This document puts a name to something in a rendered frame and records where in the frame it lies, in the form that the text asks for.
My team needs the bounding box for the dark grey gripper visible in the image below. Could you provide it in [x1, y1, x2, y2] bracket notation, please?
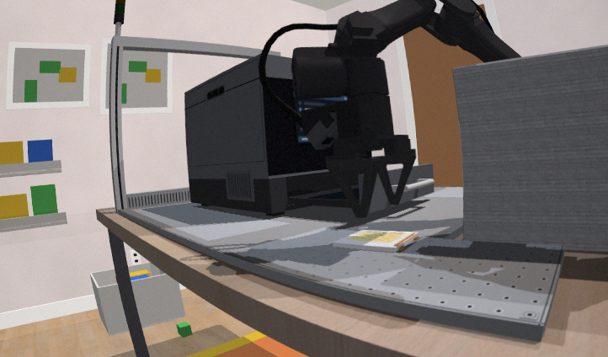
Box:
[326, 94, 416, 218]

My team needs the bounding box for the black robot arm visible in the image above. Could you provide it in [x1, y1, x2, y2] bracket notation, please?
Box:
[291, 0, 522, 150]

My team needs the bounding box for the green stack light segment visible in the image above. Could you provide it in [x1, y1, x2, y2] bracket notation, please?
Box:
[115, 3, 125, 15]

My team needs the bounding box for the dark grey gel imager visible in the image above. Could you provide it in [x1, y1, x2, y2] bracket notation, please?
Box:
[184, 54, 435, 216]

